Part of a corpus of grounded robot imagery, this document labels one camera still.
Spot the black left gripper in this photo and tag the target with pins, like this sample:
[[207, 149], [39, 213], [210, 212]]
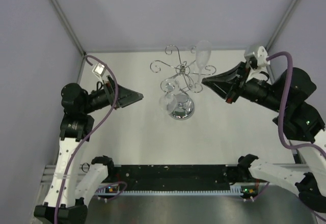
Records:
[[127, 96]]

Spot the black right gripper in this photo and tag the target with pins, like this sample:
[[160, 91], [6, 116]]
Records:
[[229, 84]]

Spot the ribbed clear flute glass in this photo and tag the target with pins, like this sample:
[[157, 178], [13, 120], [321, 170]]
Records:
[[203, 53]]

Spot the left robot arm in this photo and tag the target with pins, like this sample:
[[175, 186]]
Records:
[[68, 199]]

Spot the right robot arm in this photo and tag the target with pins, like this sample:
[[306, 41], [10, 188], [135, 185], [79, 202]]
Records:
[[300, 127]]

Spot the round clear wine glass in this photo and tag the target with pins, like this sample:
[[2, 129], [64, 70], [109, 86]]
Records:
[[168, 101]]

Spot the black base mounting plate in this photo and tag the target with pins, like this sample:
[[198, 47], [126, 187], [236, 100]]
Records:
[[190, 178]]

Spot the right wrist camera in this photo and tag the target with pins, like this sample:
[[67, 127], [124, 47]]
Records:
[[256, 60]]

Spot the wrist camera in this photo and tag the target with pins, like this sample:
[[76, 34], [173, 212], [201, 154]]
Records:
[[99, 71], [256, 60]]

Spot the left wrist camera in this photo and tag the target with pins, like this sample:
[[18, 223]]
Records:
[[99, 71]]

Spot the chrome wire glass rack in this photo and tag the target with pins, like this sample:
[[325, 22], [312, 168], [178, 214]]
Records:
[[186, 73]]

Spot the aluminium frame rail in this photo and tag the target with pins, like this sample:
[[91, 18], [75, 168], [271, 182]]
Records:
[[50, 170]]

